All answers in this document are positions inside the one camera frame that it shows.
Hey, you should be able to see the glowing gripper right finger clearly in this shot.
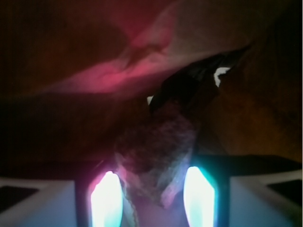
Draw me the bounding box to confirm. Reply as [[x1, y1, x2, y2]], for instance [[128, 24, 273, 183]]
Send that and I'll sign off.
[[183, 155, 303, 227]]

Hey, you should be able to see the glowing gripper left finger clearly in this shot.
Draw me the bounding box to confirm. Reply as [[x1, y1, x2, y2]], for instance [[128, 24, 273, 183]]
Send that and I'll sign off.
[[0, 163, 123, 227]]

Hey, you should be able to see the black tape strip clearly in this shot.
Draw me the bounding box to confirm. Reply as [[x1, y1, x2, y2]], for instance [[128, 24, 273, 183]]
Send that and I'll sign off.
[[149, 46, 250, 113]]

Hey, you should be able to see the brown paper bag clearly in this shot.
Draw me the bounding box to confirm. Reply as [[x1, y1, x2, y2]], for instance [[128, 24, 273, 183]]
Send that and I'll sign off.
[[0, 0, 302, 165]]

